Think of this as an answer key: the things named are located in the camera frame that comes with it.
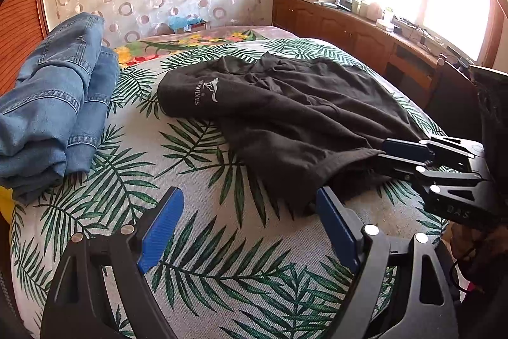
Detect black shorts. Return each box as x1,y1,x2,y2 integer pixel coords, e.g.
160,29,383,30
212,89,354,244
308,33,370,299
157,53,424,211

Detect person's right hand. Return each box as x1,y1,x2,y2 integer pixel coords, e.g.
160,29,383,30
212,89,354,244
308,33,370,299
450,223,507,286

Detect palm leaf print blanket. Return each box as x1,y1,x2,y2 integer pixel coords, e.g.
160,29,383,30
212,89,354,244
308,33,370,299
9,38,450,339

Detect wooden sideboard cabinet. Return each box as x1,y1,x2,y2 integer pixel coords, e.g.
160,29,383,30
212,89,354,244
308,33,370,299
272,0,441,107

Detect yellow pillow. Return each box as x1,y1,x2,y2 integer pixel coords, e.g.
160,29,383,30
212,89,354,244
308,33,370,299
0,187,16,225

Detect folded blue jeans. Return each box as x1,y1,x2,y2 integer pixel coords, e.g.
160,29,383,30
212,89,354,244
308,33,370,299
1,12,120,205

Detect floral bed sheet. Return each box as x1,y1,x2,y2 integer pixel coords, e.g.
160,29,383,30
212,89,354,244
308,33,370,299
114,26,298,68

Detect wooden slatted wardrobe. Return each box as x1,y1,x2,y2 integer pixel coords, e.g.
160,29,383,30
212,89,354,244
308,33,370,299
0,0,49,95

